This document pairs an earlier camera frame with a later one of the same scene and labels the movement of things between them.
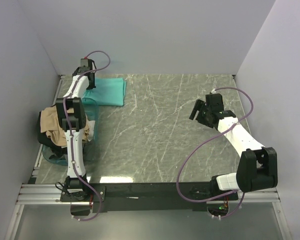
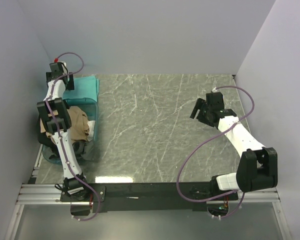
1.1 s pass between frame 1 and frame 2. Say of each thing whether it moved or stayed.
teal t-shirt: moved
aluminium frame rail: stayed
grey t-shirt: stayed
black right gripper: stayed
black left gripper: moved
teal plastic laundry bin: stayed
